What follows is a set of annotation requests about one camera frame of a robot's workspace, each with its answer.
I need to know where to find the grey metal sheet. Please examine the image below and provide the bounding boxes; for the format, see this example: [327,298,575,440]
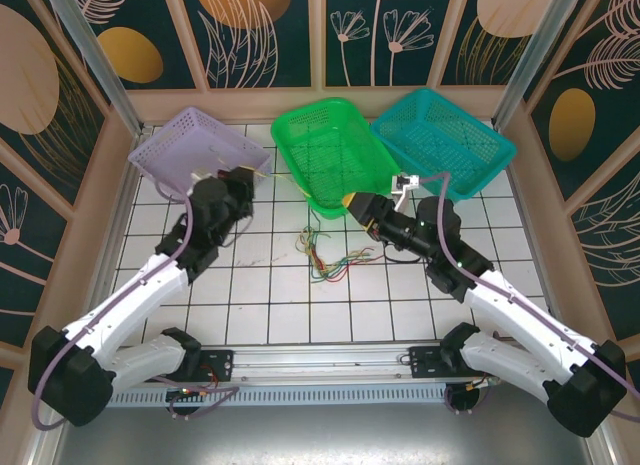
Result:
[49,407,601,465]

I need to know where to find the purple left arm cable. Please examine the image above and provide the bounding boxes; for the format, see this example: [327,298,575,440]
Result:
[31,178,240,430]

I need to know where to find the lilac plastic basket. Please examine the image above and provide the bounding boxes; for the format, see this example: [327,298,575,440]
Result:
[127,105,275,206]

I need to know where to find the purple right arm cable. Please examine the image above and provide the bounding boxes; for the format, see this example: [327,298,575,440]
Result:
[416,171,629,419]

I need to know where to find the clear plastic tube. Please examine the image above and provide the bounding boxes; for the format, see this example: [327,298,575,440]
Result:
[492,0,596,131]

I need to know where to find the aluminium corner post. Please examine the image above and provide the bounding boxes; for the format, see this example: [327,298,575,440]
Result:
[39,0,147,137]

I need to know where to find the teal plastic basket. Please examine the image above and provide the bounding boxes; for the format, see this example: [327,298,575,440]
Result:
[368,87,518,208]

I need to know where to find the green plastic basket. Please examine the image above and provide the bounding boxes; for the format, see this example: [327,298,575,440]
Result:
[269,95,402,221]

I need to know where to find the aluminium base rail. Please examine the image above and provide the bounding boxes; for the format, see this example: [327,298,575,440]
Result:
[110,338,597,387]

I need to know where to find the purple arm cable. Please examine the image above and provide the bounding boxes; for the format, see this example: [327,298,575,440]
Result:
[416,171,629,419]
[31,178,240,430]

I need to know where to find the slotted grey cable duct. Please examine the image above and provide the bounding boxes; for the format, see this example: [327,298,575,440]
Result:
[105,387,449,410]

